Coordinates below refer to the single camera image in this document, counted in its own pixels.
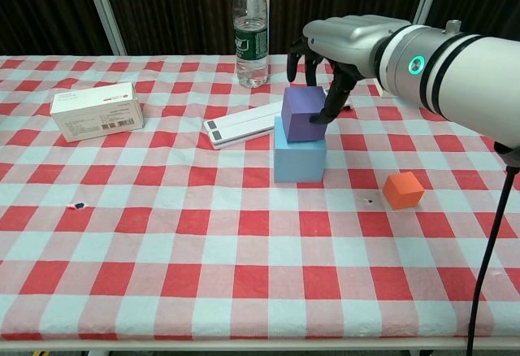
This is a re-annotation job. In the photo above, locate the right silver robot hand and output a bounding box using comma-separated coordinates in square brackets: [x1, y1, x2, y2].
[286, 14, 411, 126]

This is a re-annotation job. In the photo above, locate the purple foam cube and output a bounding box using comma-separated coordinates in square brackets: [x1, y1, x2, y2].
[280, 85, 329, 143]

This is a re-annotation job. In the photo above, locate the small orange foam cube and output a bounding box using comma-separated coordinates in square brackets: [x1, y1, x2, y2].
[382, 171, 426, 211]

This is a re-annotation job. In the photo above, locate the flat white cardboard box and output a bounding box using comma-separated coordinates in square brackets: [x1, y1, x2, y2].
[373, 79, 393, 99]

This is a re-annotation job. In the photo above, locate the clear plastic water bottle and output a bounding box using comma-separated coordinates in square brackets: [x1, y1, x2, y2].
[232, 0, 271, 89]

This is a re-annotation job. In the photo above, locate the large blue foam cube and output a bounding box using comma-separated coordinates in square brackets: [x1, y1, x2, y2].
[273, 115, 328, 184]

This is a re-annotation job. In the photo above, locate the white folding laptop stand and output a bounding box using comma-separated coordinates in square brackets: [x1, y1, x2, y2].
[202, 100, 353, 150]

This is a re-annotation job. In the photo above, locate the small white carton box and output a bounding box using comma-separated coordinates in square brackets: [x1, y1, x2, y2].
[49, 81, 145, 143]

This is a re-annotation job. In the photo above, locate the red white checkered tablecloth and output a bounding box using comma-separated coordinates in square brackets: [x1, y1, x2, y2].
[0, 53, 520, 341]

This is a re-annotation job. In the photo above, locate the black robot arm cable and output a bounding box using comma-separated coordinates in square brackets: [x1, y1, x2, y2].
[466, 140, 520, 356]

